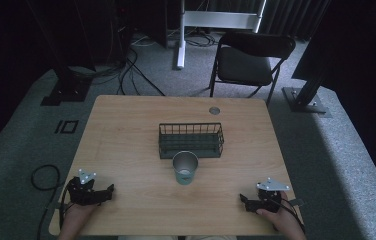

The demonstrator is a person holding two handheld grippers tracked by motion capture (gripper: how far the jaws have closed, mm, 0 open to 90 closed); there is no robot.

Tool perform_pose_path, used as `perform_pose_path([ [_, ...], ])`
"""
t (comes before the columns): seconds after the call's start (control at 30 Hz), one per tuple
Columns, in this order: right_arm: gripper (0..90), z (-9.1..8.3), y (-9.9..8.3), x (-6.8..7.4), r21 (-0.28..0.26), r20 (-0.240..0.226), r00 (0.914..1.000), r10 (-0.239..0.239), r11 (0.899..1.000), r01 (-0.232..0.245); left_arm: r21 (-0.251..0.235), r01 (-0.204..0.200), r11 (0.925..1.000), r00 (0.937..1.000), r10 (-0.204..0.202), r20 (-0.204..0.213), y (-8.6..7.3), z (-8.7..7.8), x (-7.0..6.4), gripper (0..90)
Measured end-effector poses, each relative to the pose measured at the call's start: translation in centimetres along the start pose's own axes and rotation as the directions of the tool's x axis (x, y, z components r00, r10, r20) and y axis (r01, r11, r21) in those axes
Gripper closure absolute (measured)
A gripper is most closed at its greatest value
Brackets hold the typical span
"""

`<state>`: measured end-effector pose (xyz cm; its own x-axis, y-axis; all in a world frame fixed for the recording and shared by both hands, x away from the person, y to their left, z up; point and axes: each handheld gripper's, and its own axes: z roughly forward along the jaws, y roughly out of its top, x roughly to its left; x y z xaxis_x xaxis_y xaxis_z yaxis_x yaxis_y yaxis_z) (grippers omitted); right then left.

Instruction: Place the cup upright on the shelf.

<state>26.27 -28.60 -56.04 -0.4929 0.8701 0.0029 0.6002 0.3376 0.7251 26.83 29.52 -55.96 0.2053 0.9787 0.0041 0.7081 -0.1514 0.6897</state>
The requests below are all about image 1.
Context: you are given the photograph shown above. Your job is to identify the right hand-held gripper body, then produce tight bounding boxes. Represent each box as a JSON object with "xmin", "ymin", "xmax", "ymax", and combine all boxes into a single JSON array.
[{"xmin": 251, "ymin": 177, "xmax": 292, "ymax": 214}]

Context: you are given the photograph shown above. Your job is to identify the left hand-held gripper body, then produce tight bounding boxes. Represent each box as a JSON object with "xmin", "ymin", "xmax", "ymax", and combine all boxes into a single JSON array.
[{"xmin": 65, "ymin": 168, "xmax": 109, "ymax": 207}]

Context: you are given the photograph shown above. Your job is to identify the person's left hand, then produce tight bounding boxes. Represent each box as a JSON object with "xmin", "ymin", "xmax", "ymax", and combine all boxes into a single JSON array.
[{"xmin": 61, "ymin": 201, "xmax": 100, "ymax": 232}]

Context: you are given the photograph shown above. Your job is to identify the person's right hand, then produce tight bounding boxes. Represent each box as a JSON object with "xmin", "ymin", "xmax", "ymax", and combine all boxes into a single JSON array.
[{"xmin": 255, "ymin": 191, "xmax": 298, "ymax": 232}]

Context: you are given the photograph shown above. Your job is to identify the teal paper cup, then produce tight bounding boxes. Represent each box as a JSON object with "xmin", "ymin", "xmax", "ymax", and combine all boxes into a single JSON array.
[{"xmin": 171, "ymin": 150, "xmax": 200, "ymax": 186}]

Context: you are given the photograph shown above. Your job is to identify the black metal stand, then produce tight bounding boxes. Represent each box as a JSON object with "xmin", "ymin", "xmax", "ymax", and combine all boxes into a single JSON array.
[
  {"xmin": 25, "ymin": 0, "xmax": 94, "ymax": 107},
  {"xmin": 281, "ymin": 0, "xmax": 333, "ymax": 119}
]

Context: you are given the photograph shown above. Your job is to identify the black folding chair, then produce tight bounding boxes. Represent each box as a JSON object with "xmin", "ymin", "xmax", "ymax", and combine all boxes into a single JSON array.
[{"xmin": 208, "ymin": 30, "xmax": 297, "ymax": 107}]

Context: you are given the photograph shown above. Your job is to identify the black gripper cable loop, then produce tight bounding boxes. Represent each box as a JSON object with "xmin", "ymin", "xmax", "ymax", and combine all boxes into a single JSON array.
[{"xmin": 30, "ymin": 163, "xmax": 68, "ymax": 240}]

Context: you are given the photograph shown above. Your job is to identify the dark wire basket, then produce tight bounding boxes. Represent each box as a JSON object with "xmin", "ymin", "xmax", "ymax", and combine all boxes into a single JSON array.
[{"xmin": 157, "ymin": 122, "xmax": 226, "ymax": 160}]

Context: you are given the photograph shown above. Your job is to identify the black floor cables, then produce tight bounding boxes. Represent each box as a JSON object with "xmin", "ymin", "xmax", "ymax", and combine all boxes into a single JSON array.
[{"xmin": 70, "ymin": 19, "xmax": 167, "ymax": 98}]

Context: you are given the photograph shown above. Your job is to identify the white metal stand frame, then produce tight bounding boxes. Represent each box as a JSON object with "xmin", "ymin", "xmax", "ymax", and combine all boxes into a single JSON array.
[{"xmin": 175, "ymin": 0, "xmax": 268, "ymax": 70}]

